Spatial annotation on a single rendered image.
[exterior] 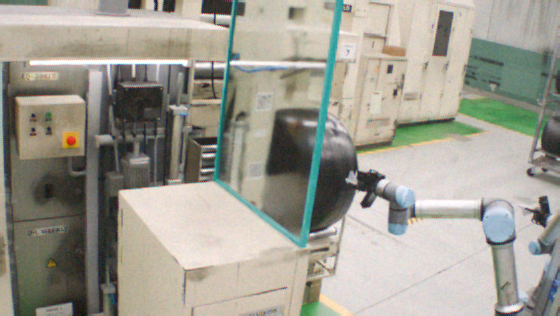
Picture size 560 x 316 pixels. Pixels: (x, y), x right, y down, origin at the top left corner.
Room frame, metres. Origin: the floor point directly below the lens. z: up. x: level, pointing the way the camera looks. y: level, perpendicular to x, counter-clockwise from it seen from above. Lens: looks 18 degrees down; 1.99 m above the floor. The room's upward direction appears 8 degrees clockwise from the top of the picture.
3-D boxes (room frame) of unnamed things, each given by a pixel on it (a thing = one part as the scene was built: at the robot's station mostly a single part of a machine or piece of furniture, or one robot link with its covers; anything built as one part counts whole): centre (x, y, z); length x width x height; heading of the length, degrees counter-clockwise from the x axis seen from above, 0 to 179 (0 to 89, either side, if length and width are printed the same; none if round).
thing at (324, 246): (2.31, -0.13, 0.83); 0.36 x 0.09 x 0.06; 126
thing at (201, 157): (2.61, 0.35, 1.05); 0.20 x 0.15 x 0.30; 126
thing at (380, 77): (7.38, -0.96, 0.62); 0.91 x 0.58 x 1.25; 135
